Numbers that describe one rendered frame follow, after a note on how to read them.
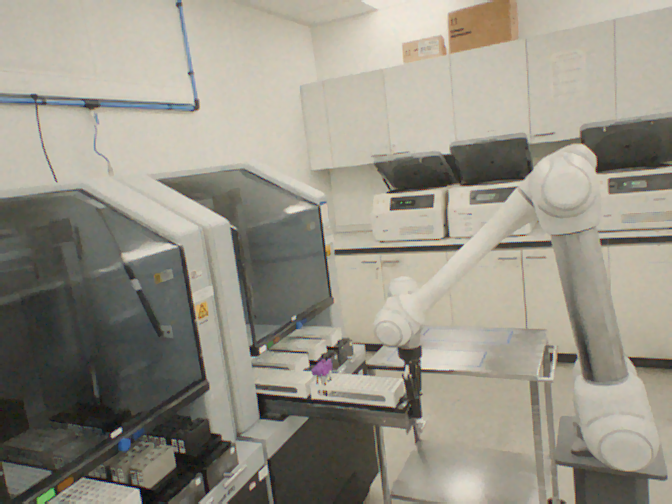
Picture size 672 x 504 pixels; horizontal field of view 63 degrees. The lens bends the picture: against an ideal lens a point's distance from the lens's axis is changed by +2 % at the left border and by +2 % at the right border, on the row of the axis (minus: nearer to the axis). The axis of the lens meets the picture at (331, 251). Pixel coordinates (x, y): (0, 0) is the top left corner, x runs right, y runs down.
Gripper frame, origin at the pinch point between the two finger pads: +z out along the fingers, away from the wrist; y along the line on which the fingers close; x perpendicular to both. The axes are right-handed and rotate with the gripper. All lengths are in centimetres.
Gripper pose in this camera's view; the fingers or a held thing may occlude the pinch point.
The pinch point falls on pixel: (416, 406)
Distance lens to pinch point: 177.7
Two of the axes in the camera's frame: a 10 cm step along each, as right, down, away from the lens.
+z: 1.3, 9.8, 1.7
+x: 8.9, -0.4, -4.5
